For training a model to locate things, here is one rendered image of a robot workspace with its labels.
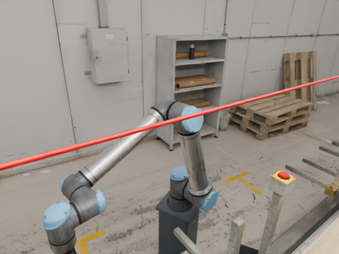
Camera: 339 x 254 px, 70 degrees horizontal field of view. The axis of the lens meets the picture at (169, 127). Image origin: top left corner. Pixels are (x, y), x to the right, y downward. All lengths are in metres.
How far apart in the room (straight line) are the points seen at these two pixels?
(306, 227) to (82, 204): 1.28
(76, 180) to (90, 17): 2.34
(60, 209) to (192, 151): 0.65
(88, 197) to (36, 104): 2.32
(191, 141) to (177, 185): 0.49
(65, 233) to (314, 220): 1.39
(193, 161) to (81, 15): 2.29
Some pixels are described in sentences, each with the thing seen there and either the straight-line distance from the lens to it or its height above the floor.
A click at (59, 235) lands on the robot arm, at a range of 0.98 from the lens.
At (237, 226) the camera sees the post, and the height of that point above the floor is 1.12.
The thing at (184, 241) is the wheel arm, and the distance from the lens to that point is 1.28.
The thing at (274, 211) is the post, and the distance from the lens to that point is 1.21.
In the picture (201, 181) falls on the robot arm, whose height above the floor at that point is 0.95.
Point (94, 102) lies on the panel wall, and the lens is 3.31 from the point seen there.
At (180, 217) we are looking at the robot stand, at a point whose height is 0.60.
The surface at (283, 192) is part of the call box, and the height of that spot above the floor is 1.18.
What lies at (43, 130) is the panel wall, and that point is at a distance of 3.32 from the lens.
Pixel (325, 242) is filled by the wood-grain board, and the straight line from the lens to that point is 1.39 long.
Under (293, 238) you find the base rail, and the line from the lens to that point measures 1.63.
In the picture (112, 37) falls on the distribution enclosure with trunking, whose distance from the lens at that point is 2.99.
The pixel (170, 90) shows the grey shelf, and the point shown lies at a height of 0.90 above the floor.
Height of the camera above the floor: 1.81
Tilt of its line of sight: 25 degrees down
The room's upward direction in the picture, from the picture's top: 1 degrees clockwise
